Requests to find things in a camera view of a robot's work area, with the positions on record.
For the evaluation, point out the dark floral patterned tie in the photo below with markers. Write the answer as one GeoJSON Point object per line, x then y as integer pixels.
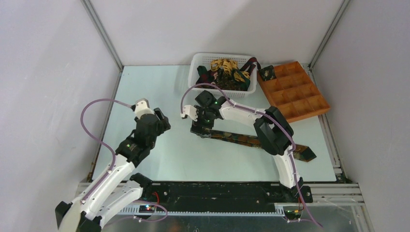
{"type": "Point", "coordinates": [302, 152]}

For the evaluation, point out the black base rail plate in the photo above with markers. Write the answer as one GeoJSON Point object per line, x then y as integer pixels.
{"type": "Point", "coordinates": [222, 197]}

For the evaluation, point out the red navy striped tie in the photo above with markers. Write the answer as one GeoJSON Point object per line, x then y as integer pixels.
{"type": "Point", "coordinates": [251, 65]}

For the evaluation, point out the green navy plaid tie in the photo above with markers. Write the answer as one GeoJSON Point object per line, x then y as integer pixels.
{"type": "Point", "coordinates": [202, 69]}

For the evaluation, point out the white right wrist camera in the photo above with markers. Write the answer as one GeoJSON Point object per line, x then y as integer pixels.
{"type": "Point", "coordinates": [189, 111]}

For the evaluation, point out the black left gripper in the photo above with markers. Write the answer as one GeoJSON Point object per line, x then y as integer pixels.
{"type": "Point", "coordinates": [163, 124]}

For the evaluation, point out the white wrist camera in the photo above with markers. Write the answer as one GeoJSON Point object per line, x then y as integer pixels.
{"type": "Point", "coordinates": [141, 107]}
{"type": "Point", "coordinates": [189, 111]}

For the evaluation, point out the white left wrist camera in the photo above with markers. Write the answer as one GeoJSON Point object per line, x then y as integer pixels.
{"type": "Point", "coordinates": [141, 107]}

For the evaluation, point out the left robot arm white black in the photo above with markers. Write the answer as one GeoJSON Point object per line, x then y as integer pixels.
{"type": "Point", "coordinates": [92, 209]}

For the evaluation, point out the rolled dark patterned tie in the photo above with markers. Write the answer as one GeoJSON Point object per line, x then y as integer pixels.
{"type": "Point", "coordinates": [267, 73]}

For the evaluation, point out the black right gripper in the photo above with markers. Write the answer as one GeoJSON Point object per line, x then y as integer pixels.
{"type": "Point", "coordinates": [199, 123]}

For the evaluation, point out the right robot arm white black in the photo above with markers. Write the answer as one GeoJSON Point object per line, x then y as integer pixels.
{"type": "Point", "coordinates": [273, 133]}

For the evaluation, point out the brown dark patterned tie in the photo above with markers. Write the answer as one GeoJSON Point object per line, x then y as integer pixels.
{"type": "Point", "coordinates": [222, 81]}

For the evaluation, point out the orange compartment tray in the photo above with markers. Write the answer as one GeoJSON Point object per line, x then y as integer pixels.
{"type": "Point", "coordinates": [294, 93]}

